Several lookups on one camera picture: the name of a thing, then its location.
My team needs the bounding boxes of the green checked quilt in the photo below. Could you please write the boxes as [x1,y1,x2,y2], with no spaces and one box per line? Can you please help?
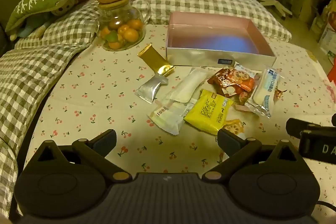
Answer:
[0,0,292,214]

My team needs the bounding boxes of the yellow snack packet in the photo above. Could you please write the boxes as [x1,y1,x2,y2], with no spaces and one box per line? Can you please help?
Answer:
[183,89,234,135]

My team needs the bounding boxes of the translucent long snack packet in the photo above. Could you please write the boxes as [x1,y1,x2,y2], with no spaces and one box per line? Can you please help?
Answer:
[168,67,208,104]

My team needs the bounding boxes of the black cable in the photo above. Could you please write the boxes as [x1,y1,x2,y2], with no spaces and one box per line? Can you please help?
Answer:
[315,201,336,212]

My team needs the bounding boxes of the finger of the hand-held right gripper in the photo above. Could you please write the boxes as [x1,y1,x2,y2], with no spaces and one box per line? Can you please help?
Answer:
[286,117,336,137]

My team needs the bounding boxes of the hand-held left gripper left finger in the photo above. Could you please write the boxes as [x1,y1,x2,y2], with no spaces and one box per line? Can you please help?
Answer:
[28,129,133,183]

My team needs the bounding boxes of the white labelled snack packet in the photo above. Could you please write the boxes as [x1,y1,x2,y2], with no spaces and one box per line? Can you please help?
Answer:
[147,99,196,136]

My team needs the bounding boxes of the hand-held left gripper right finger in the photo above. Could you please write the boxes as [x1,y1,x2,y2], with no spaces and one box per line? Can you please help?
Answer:
[202,128,307,183]

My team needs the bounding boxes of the long white and blue packet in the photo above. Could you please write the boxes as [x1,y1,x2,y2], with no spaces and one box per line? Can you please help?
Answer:
[251,67,281,118]

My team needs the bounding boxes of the pile of small tangerines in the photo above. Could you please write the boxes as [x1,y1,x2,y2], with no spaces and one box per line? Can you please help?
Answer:
[101,18,143,50]

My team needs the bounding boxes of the pink candy wrapper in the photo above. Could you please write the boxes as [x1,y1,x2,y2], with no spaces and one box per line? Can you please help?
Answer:
[234,103,259,114]

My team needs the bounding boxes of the grey plush toy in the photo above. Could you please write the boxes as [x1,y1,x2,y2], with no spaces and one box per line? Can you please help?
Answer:
[51,0,79,17]

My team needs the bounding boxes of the wooden jug lid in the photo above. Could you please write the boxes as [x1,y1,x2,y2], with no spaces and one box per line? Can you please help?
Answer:
[98,0,130,10]

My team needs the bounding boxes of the silver box with pink inside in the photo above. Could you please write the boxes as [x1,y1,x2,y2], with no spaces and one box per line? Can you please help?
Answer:
[165,11,277,67]

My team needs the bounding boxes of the glass jug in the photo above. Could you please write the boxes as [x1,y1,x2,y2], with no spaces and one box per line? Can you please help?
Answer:
[96,0,151,52]

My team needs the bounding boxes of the red-brown snack packet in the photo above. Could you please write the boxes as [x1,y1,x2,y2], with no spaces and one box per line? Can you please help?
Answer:
[207,67,256,106]

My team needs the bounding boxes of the cherry print sheet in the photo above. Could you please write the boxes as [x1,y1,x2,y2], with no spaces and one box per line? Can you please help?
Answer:
[16,23,336,214]

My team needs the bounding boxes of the gold snack bar packet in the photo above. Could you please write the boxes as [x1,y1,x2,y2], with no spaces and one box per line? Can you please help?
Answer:
[137,44,175,77]

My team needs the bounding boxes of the silver foil snack packet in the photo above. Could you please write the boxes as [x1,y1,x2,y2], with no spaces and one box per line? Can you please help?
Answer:
[135,73,169,104]

